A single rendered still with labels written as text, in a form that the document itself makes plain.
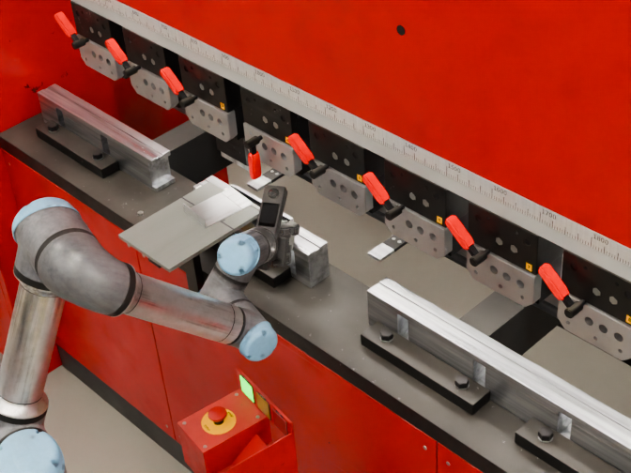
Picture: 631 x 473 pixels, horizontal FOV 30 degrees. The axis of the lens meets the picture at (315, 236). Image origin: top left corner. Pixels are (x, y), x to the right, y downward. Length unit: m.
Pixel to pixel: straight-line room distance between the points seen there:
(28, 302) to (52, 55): 1.31
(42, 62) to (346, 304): 1.21
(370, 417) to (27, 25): 1.45
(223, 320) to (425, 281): 1.87
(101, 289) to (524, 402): 0.82
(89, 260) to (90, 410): 1.72
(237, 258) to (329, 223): 1.98
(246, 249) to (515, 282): 0.52
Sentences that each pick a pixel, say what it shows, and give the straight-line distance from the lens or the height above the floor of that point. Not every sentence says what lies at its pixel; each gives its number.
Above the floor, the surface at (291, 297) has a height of 0.88.
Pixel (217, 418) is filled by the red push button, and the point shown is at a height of 0.81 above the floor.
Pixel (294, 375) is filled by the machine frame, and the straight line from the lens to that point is 2.60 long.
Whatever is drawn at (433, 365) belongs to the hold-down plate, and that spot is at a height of 0.90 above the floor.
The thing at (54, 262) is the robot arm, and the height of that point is 1.36.
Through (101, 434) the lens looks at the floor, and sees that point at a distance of 3.58.
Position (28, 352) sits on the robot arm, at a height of 1.14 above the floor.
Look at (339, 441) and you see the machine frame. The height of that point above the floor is 0.62.
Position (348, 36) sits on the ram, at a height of 1.57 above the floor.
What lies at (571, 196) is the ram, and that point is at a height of 1.45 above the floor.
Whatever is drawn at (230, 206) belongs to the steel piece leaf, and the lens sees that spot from 2.64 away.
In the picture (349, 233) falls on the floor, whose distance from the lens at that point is 4.16.
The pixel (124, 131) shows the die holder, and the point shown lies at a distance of 3.02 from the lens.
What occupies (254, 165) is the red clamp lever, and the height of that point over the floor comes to 1.19.
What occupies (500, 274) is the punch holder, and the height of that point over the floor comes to 1.22.
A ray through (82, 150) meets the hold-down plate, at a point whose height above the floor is 0.91.
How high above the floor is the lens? 2.57
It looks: 38 degrees down
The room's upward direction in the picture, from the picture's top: 5 degrees counter-clockwise
